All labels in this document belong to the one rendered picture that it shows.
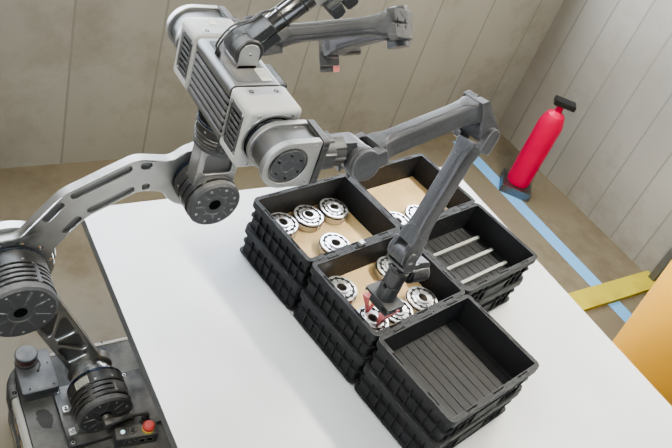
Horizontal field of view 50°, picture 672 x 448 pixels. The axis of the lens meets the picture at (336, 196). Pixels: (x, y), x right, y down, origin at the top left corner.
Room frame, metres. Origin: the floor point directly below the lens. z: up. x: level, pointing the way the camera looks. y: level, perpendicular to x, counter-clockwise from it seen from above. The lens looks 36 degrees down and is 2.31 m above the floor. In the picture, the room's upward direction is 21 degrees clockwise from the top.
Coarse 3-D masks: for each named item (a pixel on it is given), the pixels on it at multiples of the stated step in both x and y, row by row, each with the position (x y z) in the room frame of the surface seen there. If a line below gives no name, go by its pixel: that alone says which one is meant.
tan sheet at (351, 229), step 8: (352, 216) 1.96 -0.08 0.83; (328, 224) 1.87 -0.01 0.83; (344, 224) 1.90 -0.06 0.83; (352, 224) 1.91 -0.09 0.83; (360, 224) 1.93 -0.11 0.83; (304, 232) 1.78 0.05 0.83; (320, 232) 1.81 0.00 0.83; (328, 232) 1.83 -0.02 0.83; (336, 232) 1.84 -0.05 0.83; (344, 232) 1.86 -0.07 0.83; (352, 232) 1.87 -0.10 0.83; (360, 232) 1.89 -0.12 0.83; (368, 232) 1.90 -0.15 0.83; (296, 240) 1.73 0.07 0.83; (304, 240) 1.74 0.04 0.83; (312, 240) 1.76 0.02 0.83; (352, 240) 1.83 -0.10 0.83; (304, 248) 1.71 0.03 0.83; (312, 248) 1.72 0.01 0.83; (312, 256) 1.69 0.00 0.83
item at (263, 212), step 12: (324, 180) 1.95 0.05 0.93; (348, 180) 2.01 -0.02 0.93; (276, 192) 1.79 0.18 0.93; (288, 192) 1.82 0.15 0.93; (360, 192) 1.97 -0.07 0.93; (372, 204) 1.93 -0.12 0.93; (264, 216) 1.68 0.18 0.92; (384, 216) 1.89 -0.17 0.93; (276, 228) 1.64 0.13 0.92; (396, 228) 1.85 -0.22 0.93; (288, 240) 1.60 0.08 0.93; (300, 252) 1.57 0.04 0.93; (336, 252) 1.63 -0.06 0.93
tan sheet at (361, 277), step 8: (352, 272) 1.69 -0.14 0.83; (360, 272) 1.70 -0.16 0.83; (368, 272) 1.71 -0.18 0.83; (352, 280) 1.65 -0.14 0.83; (360, 280) 1.66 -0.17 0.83; (368, 280) 1.68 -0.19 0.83; (376, 280) 1.69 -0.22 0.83; (360, 288) 1.63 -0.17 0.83; (408, 288) 1.71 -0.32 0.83; (360, 296) 1.60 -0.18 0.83; (400, 296) 1.66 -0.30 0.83; (360, 304) 1.56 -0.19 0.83
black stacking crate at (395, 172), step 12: (384, 168) 2.18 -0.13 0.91; (396, 168) 2.24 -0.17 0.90; (408, 168) 2.30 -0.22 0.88; (420, 168) 2.33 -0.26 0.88; (432, 168) 2.30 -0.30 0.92; (372, 180) 2.15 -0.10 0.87; (384, 180) 2.21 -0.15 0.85; (396, 180) 2.27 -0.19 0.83; (420, 180) 2.31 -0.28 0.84; (432, 180) 2.29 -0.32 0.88; (456, 192) 2.22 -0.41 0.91; (456, 204) 2.20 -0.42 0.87
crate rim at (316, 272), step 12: (372, 240) 1.75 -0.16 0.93; (384, 240) 1.77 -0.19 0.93; (348, 252) 1.65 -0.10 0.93; (312, 264) 1.54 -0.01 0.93; (324, 276) 1.51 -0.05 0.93; (336, 288) 1.48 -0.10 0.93; (336, 300) 1.46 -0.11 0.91; (444, 300) 1.61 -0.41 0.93; (348, 312) 1.43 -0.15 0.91; (420, 312) 1.52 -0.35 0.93; (360, 324) 1.40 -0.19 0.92; (372, 336) 1.37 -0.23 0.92
